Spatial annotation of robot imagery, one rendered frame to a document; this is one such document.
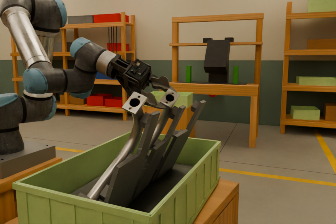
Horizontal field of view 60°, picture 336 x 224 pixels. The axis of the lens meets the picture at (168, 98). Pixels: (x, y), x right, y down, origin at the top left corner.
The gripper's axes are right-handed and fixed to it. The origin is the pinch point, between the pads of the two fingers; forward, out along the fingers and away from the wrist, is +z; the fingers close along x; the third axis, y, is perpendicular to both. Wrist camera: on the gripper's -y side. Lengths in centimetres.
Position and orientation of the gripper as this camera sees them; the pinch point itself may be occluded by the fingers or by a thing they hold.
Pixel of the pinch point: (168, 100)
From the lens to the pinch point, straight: 89.2
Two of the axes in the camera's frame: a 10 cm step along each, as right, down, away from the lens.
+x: 5.2, -7.1, 4.8
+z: 8.5, 4.7, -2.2
